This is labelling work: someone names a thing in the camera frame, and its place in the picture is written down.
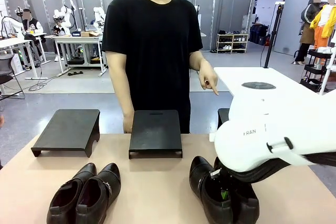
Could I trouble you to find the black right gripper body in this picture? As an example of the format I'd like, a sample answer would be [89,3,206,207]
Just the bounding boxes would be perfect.
[209,164,237,191]

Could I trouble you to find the black leather strap shoe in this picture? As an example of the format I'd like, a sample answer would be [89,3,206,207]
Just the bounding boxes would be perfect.
[189,155,235,224]
[213,156,260,224]

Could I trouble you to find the black leather buckle shoe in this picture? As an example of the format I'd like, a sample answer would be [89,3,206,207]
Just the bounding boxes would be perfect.
[75,163,122,224]
[46,163,97,224]

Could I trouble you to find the person's right forearm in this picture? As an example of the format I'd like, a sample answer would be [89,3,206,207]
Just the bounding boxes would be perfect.
[106,50,135,120]

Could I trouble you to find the person's left forearm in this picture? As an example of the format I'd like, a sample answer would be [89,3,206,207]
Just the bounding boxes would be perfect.
[188,50,208,72]

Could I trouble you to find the black shoe stand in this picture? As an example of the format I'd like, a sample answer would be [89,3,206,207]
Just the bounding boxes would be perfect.
[128,110,183,160]
[217,108,232,131]
[30,109,101,158]

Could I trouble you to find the person in black t-shirt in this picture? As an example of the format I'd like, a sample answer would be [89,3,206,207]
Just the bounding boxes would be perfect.
[101,0,204,134]

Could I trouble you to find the seated person in varsity jacket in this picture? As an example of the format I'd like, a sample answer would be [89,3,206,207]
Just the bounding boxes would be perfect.
[21,8,45,41]

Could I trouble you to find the person's left hand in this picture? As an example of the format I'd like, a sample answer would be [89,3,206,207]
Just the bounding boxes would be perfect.
[198,59,219,97]

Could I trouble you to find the person's right hand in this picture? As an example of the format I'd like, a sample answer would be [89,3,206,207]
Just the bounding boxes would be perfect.
[122,115,135,134]

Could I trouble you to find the large white table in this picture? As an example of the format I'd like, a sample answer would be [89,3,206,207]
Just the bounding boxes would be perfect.
[213,66,336,97]

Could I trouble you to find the wooden shoe rack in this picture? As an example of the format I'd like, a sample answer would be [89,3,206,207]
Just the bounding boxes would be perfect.
[216,33,250,55]

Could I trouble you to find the black utility cart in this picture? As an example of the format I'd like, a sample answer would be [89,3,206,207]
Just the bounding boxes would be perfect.
[300,48,336,91]

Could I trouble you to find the black luggage bags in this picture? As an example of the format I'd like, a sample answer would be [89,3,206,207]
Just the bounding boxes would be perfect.
[249,24,271,46]

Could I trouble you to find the black pole with white head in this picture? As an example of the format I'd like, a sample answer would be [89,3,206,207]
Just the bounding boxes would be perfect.
[263,1,286,69]

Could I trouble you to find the figure in dark jacket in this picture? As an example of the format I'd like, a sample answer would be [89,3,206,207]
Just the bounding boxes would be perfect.
[290,0,322,65]

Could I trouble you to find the mannequin with yellow jacket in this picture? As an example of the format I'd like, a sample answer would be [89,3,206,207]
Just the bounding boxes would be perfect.
[309,0,336,51]

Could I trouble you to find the cardboard box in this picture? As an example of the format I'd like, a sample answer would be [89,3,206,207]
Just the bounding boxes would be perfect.
[80,31,102,38]

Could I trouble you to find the white desk with grey legs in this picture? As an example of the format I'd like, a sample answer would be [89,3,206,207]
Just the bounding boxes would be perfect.
[0,33,48,81]

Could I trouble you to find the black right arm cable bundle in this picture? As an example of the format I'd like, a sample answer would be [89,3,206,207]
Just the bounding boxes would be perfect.
[227,152,336,186]

